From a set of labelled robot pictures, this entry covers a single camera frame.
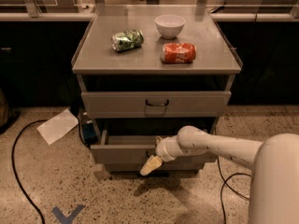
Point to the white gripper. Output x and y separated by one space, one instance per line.
163 150

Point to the grey drawer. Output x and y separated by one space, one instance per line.
114 149
135 167
154 104

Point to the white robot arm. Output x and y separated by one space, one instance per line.
274 165

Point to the grey bottom drawer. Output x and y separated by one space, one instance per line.
135 167

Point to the grey top drawer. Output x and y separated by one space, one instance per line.
154 104

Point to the grey metal drawer cabinet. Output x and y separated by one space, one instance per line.
99 68

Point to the blue power box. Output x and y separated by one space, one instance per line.
86 124

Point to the white paper sheet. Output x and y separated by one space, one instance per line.
57 127

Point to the crushed orange soda can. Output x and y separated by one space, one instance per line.
178 53

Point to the crushed green soda can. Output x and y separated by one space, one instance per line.
127 40

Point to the white ceramic bowl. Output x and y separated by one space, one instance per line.
169 26

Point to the dark counter with rail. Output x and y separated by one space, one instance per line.
35 61

